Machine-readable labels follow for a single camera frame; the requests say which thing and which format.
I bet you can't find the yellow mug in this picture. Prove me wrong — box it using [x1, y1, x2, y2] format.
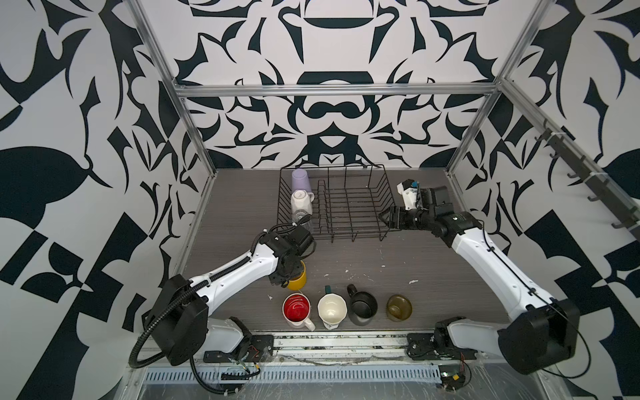
[286, 261, 307, 291]

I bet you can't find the black wire dish rack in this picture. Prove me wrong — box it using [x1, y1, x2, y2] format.
[304, 165, 396, 242]

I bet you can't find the white ceramic mug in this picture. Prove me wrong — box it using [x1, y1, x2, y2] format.
[290, 189, 315, 216]

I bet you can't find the lavender plastic cup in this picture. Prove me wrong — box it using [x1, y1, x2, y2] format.
[291, 168, 313, 193]

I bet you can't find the clear glass cup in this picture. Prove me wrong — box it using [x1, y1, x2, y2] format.
[292, 209, 313, 233]

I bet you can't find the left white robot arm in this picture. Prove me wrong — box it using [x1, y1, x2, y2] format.
[128, 223, 316, 395]

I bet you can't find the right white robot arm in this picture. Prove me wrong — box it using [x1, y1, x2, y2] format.
[378, 179, 584, 375]

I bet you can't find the red and white mug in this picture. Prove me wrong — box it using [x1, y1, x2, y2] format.
[282, 293, 316, 332]

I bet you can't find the black mug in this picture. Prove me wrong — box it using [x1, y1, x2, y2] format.
[347, 284, 378, 326]

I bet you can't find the olive green glass cup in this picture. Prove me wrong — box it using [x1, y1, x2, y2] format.
[386, 294, 413, 322]

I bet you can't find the small green circuit board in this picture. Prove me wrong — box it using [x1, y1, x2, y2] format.
[438, 365, 473, 393]

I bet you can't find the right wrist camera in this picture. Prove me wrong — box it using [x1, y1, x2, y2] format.
[397, 179, 423, 211]

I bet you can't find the cream mug green handle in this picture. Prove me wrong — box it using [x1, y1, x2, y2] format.
[318, 285, 348, 330]

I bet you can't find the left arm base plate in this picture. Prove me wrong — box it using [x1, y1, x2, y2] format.
[203, 335, 274, 363]

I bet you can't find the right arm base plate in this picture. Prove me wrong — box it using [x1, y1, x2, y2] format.
[406, 333, 451, 361]

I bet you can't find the white slotted cable duct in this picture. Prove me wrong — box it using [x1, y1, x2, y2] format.
[144, 363, 443, 385]

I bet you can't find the wall hook rail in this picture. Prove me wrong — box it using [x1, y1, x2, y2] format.
[533, 119, 639, 241]

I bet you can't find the aluminium frame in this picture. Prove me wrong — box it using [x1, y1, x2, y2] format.
[124, 0, 640, 251]

